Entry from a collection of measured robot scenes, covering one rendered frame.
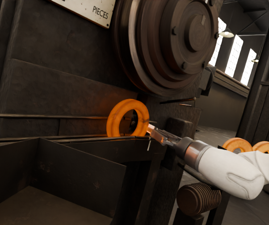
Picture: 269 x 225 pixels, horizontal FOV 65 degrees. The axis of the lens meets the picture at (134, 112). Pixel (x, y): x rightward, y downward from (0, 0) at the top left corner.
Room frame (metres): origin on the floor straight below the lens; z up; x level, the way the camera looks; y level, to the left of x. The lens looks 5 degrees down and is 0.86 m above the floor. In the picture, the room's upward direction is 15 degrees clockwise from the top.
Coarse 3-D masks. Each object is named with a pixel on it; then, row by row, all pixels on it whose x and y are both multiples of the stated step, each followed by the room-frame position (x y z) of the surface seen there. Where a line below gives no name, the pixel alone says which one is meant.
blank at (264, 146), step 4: (256, 144) 1.05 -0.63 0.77; (260, 144) 1.03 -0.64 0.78; (264, 144) 1.03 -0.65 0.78; (268, 144) 1.03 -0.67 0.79; (252, 148) 1.05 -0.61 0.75; (256, 148) 1.03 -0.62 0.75; (260, 148) 1.03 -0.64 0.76; (264, 148) 1.03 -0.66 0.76; (268, 148) 1.03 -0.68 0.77; (264, 152) 1.03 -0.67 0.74; (268, 152) 1.06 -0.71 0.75
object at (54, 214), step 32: (0, 160) 0.35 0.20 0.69; (32, 160) 0.44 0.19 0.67; (64, 160) 0.43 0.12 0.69; (96, 160) 0.42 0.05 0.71; (0, 192) 0.37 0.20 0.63; (32, 192) 0.42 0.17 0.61; (64, 192) 0.43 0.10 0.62; (96, 192) 0.41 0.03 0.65; (0, 224) 0.33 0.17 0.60; (32, 224) 0.34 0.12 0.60; (64, 224) 0.36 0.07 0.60; (96, 224) 0.38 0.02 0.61
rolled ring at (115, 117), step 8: (120, 104) 0.72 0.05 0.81; (128, 104) 0.73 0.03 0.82; (136, 104) 0.75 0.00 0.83; (112, 112) 0.71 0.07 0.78; (120, 112) 0.71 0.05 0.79; (144, 112) 0.79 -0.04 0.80; (112, 120) 0.70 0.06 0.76; (120, 120) 0.71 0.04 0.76; (144, 120) 0.80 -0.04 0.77; (112, 128) 0.70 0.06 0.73; (136, 128) 0.82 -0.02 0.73; (144, 128) 0.81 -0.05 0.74; (112, 136) 0.70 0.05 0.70
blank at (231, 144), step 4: (228, 140) 1.03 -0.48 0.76; (232, 140) 1.01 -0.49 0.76; (236, 140) 1.01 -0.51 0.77; (240, 140) 1.01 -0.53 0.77; (244, 140) 1.01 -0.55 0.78; (224, 144) 1.02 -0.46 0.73; (228, 144) 1.00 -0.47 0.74; (232, 144) 1.01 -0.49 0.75; (236, 144) 1.01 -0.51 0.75; (240, 144) 1.01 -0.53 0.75; (244, 144) 1.01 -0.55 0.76; (248, 144) 1.02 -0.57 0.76; (228, 148) 1.00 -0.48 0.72; (232, 148) 1.01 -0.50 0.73; (240, 148) 1.03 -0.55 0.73; (244, 148) 1.02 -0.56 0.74; (248, 148) 1.02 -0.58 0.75; (232, 152) 1.01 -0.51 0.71
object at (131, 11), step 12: (132, 0) 0.65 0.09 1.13; (120, 12) 0.70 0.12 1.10; (132, 12) 0.66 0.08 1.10; (120, 24) 0.70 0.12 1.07; (132, 24) 0.66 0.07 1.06; (120, 36) 0.71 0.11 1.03; (132, 36) 0.67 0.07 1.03; (120, 48) 0.72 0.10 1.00; (132, 48) 0.68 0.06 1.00; (132, 60) 0.69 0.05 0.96; (132, 72) 0.75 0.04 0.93; (144, 72) 0.73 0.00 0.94; (144, 84) 0.74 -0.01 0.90; (156, 84) 0.78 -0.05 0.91; (192, 84) 0.93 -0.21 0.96; (168, 96) 0.84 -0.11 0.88
